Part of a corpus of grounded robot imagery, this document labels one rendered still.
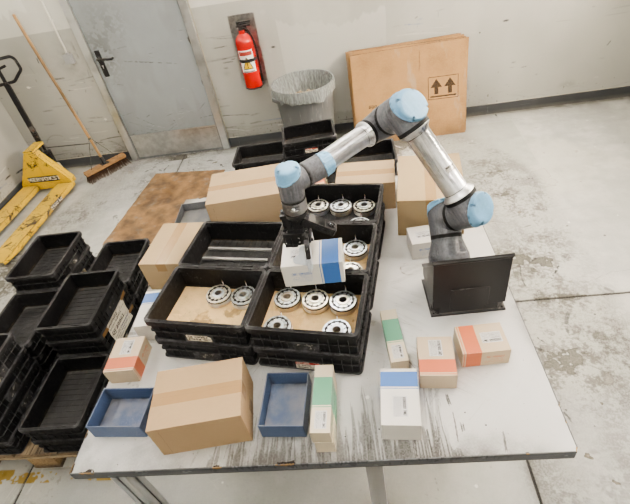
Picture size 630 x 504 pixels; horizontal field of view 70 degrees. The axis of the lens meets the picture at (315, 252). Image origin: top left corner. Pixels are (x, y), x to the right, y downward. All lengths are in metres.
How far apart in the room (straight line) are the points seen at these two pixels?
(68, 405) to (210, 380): 1.18
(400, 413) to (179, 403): 0.70
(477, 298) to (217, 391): 0.99
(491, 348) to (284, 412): 0.74
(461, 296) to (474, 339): 0.18
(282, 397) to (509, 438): 0.74
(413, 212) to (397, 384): 0.87
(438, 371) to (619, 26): 4.03
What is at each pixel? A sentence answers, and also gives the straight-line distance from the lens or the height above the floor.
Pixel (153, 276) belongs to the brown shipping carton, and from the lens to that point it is 2.19.
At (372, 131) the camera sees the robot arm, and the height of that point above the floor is 1.37.
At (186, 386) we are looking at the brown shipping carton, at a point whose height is 0.86.
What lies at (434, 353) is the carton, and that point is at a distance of 1.63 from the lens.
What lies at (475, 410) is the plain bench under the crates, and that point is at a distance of 1.61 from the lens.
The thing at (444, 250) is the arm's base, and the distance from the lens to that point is 1.70.
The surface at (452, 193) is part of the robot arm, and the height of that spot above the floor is 1.18.
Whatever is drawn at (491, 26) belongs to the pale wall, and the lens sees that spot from 4.63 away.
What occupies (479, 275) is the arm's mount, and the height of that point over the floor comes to 0.90.
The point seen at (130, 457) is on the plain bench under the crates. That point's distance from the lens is 1.76.
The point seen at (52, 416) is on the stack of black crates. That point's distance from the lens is 2.65.
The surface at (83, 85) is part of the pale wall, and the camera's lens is 5.13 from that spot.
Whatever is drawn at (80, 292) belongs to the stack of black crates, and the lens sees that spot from 2.85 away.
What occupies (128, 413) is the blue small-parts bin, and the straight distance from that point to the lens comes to 1.85.
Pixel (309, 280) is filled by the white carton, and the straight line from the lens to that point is 1.48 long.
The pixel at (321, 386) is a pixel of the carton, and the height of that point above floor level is 0.82.
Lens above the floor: 2.09
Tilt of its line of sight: 40 degrees down
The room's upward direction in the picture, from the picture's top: 11 degrees counter-clockwise
